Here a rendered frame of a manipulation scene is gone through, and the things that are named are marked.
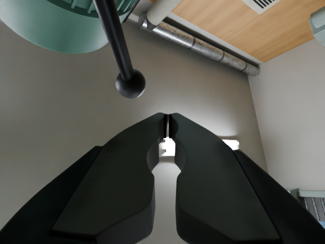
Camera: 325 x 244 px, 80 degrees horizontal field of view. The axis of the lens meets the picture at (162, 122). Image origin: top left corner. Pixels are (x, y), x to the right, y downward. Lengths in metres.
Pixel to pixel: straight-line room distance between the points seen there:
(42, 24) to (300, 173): 3.17
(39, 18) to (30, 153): 1.26
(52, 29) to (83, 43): 0.04
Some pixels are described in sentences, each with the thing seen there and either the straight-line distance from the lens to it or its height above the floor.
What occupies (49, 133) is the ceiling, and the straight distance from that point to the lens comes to 1.51.
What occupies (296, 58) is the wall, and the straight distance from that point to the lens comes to 3.43.
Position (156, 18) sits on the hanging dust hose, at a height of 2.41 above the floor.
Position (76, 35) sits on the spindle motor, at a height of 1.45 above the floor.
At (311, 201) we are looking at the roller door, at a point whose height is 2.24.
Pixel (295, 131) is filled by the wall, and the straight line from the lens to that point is 3.23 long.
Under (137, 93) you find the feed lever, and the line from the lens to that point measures 0.22.
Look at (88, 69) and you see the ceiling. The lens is 1.75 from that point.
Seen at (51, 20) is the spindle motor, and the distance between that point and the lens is 0.27.
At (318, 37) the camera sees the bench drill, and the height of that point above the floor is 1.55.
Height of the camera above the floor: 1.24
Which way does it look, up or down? 50 degrees up
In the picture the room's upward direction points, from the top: 113 degrees counter-clockwise
